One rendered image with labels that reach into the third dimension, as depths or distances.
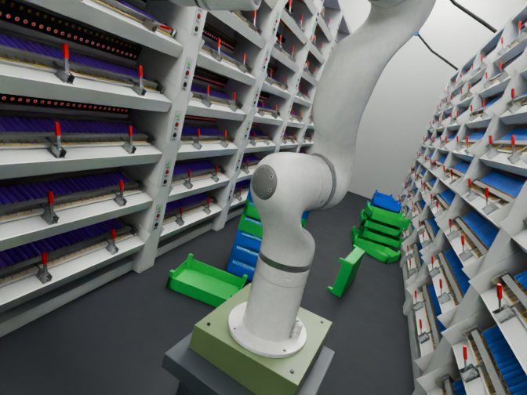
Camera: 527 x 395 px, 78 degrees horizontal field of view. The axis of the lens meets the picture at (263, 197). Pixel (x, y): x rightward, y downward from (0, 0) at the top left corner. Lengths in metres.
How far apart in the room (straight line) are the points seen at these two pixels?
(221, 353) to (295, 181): 0.42
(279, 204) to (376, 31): 0.34
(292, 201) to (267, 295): 0.23
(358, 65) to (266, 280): 0.45
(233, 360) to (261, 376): 0.07
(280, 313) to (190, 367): 0.23
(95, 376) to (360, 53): 1.05
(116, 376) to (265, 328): 0.54
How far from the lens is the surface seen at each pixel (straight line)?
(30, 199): 1.15
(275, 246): 0.67
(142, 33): 1.16
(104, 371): 1.17
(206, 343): 0.80
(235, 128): 1.95
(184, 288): 1.46
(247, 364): 0.76
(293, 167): 0.59
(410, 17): 0.68
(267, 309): 0.74
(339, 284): 1.82
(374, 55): 0.63
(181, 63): 1.32
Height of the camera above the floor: 0.85
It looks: 16 degrees down
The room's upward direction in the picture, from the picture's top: 17 degrees clockwise
